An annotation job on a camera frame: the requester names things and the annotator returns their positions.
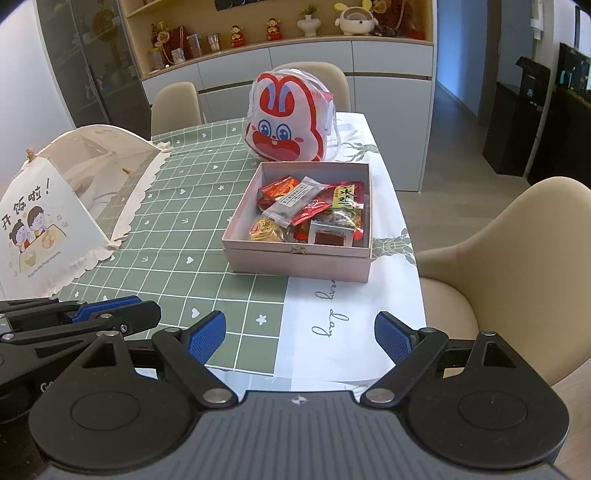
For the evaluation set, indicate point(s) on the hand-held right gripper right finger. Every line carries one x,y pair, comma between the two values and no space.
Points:
392,337

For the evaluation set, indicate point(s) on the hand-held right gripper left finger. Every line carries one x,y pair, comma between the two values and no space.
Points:
207,337

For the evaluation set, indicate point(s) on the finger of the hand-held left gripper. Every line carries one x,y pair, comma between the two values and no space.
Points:
138,316
111,305

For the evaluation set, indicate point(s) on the pink cardboard box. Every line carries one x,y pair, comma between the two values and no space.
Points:
295,267

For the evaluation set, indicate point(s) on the gold snack packet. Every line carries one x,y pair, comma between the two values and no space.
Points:
265,229

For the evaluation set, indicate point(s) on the red snack packet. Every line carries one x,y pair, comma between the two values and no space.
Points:
316,207

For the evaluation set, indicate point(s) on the clear snack packet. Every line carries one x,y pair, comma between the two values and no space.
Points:
295,201

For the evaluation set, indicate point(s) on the cream mesh food cover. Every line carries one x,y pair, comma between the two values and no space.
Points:
46,258

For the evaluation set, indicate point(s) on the beige chair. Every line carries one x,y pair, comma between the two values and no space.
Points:
508,240
332,83
178,108

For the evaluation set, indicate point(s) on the red white rabbit bag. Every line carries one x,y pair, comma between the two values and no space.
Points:
286,138

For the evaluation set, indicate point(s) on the dark glass-door cabinet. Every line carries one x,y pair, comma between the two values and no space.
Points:
92,69

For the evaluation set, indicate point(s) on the wooden shelf cabinet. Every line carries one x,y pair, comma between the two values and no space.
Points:
392,92

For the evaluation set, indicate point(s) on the black cabinet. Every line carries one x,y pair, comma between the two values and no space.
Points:
512,120

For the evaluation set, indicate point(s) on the black tank stand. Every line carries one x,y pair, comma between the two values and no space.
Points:
563,138

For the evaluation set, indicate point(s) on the yellow flower bouquet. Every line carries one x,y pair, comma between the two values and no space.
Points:
164,39

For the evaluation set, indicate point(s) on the tall glass cup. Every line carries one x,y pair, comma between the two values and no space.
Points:
193,46

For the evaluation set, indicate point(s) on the red gold figurine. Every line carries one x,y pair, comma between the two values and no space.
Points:
237,38
274,30

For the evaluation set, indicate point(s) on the white rabbit toy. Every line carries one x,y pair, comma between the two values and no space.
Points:
354,21

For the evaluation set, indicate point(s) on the brown plush bouquet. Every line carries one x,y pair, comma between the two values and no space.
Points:
397,18

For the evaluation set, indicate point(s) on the white vase with plant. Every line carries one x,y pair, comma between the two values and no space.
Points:
308,25

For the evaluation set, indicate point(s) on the glass fish tank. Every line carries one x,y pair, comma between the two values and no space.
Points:
575,69

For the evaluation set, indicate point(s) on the white wall device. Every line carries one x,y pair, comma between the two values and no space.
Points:
538,21

